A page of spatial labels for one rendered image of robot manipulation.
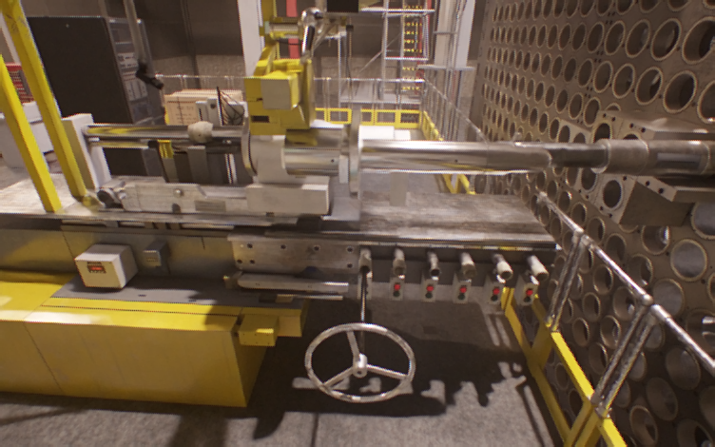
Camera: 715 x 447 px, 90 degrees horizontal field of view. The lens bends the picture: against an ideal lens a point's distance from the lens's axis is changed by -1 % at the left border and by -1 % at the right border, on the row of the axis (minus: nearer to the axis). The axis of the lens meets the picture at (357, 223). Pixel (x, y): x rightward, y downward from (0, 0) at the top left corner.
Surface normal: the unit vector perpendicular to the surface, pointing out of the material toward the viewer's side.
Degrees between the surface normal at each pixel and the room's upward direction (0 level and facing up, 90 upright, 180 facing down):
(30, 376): 90
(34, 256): 90
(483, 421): 0
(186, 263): 90
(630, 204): 90
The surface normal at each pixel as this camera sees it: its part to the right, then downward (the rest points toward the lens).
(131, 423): 0.01, -0.88
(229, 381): -0.05, 0.47
